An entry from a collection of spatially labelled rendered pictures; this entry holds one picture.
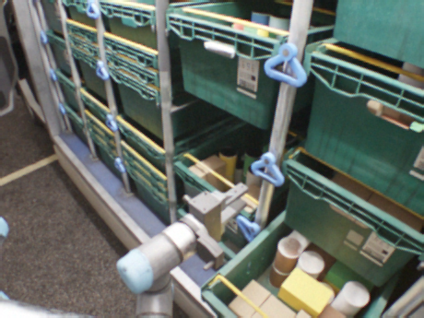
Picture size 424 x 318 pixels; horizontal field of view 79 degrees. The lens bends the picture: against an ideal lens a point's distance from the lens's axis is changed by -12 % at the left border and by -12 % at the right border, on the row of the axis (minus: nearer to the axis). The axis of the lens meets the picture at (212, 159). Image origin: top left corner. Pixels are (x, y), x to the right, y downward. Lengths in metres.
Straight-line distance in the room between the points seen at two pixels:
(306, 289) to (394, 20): 0.68
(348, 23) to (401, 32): 0.10
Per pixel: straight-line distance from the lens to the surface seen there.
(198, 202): 0.59
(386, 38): 0.58
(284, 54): 0.60
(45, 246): 2.56
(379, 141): 0.62
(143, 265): 0.55
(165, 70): 0.96
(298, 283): 0.87
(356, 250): 0.81
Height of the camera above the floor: 1.88
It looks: 38 degrees down
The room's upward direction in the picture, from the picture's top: 3 degrees clockwise
